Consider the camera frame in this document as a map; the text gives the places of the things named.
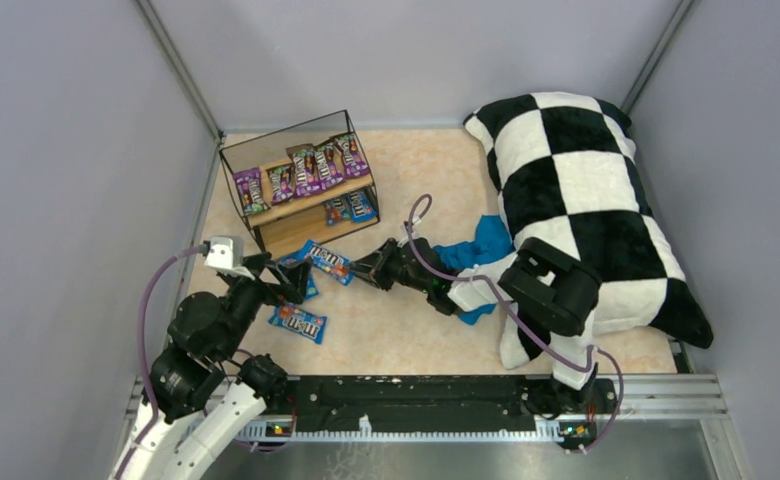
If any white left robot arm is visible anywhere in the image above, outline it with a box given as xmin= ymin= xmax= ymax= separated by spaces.
xmin=110 ymin=253 xmax=311 ymax=479

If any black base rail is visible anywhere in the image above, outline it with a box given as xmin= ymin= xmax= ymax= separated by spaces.
xmin=262 ymin=375 xmax=617 ymax=434

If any wood and wire shelf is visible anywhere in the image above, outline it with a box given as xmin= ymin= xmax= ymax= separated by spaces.
xmin=219 ymin=109 xmax=381 ymax=257

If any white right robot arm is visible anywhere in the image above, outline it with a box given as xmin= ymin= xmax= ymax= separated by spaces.
xmin=349 ymin=238 xmax=601 ymax=390

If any black white checkered pillow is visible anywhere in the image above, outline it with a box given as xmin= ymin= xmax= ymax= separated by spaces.
xmin=463 ymin=91 xmax=714 ymax=349

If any purple candy bag bottom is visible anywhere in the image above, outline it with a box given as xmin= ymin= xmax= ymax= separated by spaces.
xmin=267 ymin=163 xmax=295 ymax=206

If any blue candy bag back side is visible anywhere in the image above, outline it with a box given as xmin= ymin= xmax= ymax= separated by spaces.
xmin=297 ymin=240 xmax=354 ymax=286

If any blue cloth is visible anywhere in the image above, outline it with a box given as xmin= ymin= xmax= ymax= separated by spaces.
xmin=432 ymin=213 xmax=517 ymax=327

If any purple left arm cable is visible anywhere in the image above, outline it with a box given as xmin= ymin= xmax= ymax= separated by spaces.
xmin=111 ymin=246 xmax=207 ymax=480

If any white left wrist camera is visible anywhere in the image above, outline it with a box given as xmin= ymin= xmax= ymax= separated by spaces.
xmin=204 ymin=236 xmax=255 ymax=279

